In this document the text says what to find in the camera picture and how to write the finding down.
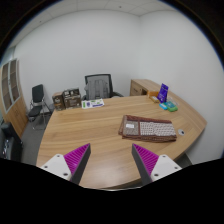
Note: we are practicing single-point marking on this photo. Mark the small brown cardboard box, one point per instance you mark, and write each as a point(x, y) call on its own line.
point(58, 101)

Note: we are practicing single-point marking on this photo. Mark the grey mesh office chair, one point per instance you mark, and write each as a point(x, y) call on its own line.
point(97, 87)

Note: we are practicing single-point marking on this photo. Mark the small tan box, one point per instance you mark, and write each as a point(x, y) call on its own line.
point(154, 99)

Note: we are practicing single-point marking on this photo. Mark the black visitor chair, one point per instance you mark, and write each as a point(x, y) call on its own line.
point(37, 96)

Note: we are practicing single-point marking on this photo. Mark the purple standing card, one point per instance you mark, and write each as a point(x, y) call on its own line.
point(163, 93)

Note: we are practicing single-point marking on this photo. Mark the black armchair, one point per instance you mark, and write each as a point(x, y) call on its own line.
point(10, 143)

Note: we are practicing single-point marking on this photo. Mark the white printed leaflet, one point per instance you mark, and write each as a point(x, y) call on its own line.
point(92, 103)

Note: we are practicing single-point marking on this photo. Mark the low wooden side cabinet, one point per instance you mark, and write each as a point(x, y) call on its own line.
point(138, 87)

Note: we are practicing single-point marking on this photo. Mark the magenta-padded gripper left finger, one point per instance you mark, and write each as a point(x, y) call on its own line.
point(59, 165)

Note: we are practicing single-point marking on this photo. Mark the green box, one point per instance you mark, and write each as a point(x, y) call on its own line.
point(172, 106)

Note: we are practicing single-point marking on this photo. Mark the small blue box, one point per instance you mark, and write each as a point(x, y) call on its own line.
point(163, 106)

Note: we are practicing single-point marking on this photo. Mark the wooden glass-door shelf unit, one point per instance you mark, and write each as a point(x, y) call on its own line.
point(13, 100)

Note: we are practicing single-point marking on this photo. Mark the orange box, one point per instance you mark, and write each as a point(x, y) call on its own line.
point(153, 93)

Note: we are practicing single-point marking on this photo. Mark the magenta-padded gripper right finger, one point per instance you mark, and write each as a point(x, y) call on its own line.
point(164, 165)

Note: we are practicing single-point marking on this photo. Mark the brown patterned towel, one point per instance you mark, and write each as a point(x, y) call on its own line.
point(150, 129)

